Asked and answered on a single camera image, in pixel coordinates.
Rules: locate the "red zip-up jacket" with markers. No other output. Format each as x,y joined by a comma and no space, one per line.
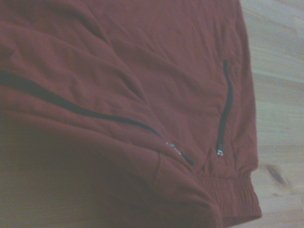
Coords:
123,114

